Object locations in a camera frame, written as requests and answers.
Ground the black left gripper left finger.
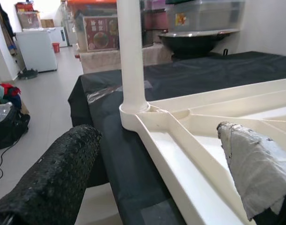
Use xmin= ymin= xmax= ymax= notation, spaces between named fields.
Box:
xmin=0 ymin=124 xmax=103 ymax=225

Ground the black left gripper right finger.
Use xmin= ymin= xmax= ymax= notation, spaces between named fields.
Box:
xmin=216 ymin=120 xmax=286 ymax=225

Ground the white plastic children table top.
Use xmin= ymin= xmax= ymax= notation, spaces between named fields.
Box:
xmin=118 ymin=77 xmax=286 ymax=225

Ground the white plastic table leg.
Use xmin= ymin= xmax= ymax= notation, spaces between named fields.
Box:
xmin=116 ymin=0 xmax=149 ymax=113

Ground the black open suitcase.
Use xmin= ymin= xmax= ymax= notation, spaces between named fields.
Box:
xmin=0 ymin=102 xmax=31 ymax=151

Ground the white plastic bag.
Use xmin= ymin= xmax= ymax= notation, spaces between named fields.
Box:
xmin=0 ymin=102 xmax=14 ymax=122

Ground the red and black toy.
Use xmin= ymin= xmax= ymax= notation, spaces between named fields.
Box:
xmin=0 ymin=82 xmax=22 ymax=108

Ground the clear plastic bag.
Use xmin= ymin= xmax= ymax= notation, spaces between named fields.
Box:
xmin=86 ymin=81 xmax=153 ymax=104

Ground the white cabinet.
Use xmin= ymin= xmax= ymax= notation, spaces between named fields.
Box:
xmin=15 ymin=30 xmax=59 ymax=73

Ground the beige cloth covered table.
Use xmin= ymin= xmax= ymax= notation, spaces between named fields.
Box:
xmin=79 ymin=43 xmax=174 ymax=74

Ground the black round wok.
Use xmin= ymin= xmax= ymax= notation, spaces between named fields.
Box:
xmin=158 ymin=29 xmax=241 ymax=58

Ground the small plain cardboard box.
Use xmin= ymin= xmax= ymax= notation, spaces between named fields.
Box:
xmin=40 ymin=18 xmax=55 ymax=28

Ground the clear plastic storage container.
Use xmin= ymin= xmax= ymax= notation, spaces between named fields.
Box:
xmin=165 ymin=0 xmax=246 ymax=32

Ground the brown cardboard box red print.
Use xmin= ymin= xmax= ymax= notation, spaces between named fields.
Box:
xmin=17 ymin=10 xmax=42 ymax=30

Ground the pink plastic basin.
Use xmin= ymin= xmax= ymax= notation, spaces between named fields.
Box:
xmin=142 ymin=10 xmax=169 ymax=44

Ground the green round pot lid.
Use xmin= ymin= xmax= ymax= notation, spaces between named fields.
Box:
xmin=165 ymin=0 xmax=202 ymax=5

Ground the orange plastic bin lid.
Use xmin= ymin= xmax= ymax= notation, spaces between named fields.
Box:
xmin=67 ymin=0 xmax=117 ymax=5

